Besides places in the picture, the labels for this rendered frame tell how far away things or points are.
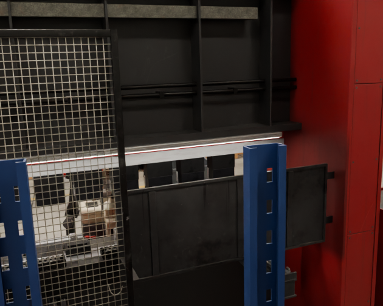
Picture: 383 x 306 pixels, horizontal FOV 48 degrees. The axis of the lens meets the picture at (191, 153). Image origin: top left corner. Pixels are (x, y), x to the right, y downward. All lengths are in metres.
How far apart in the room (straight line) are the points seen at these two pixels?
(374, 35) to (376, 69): 0.17
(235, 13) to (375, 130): 0.96
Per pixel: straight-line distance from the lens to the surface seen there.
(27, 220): 0.63
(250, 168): 0.62
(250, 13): 2.43
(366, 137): 2.39
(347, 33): 2.30
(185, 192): 1.98
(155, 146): 2.17
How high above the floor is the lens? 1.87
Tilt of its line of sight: 12 degrees down
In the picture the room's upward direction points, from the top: 2 degrees counter-clockwise
